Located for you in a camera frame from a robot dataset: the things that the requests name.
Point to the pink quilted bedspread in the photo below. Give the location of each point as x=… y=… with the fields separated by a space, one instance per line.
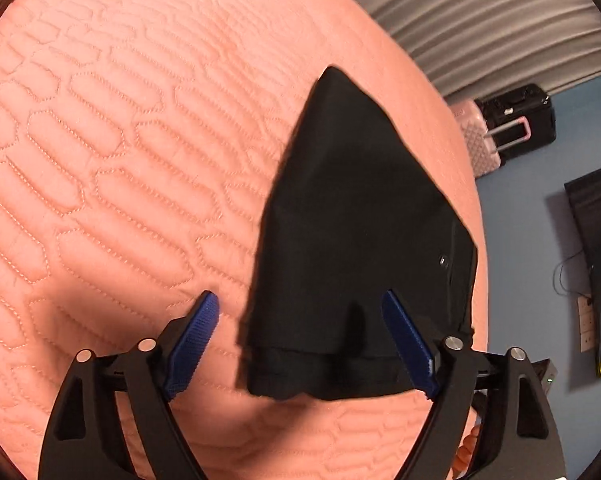
x=130 y=160

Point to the pink suitcase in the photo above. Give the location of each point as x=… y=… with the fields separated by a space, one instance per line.
x=473 y=135

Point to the grey curtain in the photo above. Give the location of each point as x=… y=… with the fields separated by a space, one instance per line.
x=480 y=15

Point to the white wall socket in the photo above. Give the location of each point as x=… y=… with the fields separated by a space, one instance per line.
x=586 y=325

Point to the black suitcase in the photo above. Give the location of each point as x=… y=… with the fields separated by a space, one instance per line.
x=527 y=105

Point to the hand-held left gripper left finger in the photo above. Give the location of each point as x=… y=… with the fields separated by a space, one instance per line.
x=200 y=330

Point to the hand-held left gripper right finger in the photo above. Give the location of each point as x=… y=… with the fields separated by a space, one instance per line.
x=410 y=340

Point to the black pants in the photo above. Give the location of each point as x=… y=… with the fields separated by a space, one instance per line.
x=360 y=220

